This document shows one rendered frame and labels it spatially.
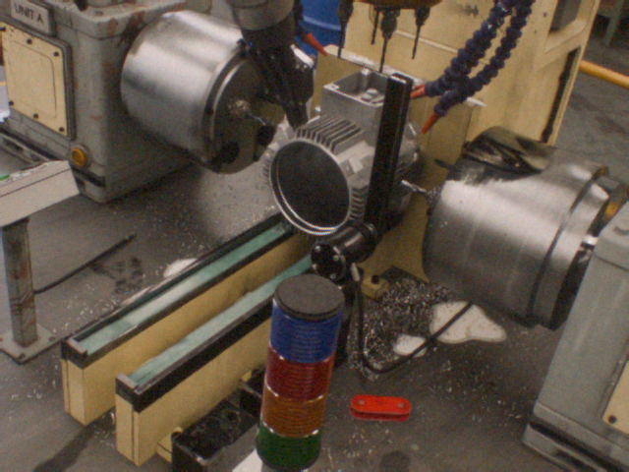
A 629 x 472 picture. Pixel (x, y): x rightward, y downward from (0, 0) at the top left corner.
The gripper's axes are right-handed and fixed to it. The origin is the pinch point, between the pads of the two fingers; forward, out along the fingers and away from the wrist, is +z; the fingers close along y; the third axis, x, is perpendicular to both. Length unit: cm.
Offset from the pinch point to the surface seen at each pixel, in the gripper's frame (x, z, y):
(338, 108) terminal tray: -4.7, 2.1, -4.5
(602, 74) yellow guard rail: -167, 160, 11
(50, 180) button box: 32.4, -13.0, 14.1
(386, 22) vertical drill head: -12.8, -10.7, -10.0
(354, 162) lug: 3.2, 1.5, -12.9
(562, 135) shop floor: -190, 238, 34
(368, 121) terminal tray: -4.7, 2.3, -10.0
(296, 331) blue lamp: 39, -32, -37
